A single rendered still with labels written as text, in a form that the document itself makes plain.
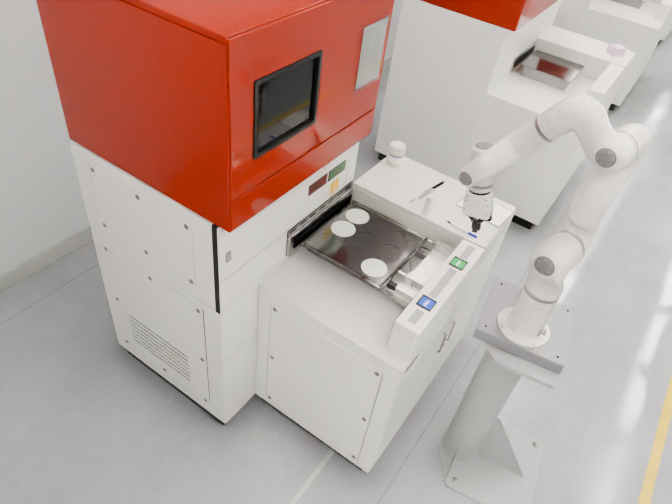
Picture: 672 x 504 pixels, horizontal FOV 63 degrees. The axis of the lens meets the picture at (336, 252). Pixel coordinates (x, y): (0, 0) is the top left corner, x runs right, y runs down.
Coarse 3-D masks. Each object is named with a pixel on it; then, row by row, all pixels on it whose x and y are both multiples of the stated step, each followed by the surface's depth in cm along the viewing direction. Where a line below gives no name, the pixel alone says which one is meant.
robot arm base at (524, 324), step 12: (516, 300) 195; (528, 300) 186; (504, 312) 203; (516, 312) 193; (528, 312) 188; (540, 312) 186; (504, 324) 198; (516, 324) 194; (528, 324) 191; (540, 324) 190; (516, 336) 195; (528, 336) 194; (540, 336) 196
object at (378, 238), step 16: (352, 208) 234; (368, 224) 228; (384, 224) 229; (320, 240) 217; (336, 240) 218; (352, 240) 219; (368, 240) 220; (384, 240) 221; (400, 240) 223; (416, 240) 224; (336, 256) 211; (352, 256) 212; (368, 256) 213; (384, 256) 214; (400, 256) 216
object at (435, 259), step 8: (432, 256) 221; (440, 256) 221; (424, 264) 217; (432, 264) 217; (440, 264) 218; (416, 272) 213; (424, 272) 213; (432, 272) 214; (416, 288) 206; (392, 296) 203
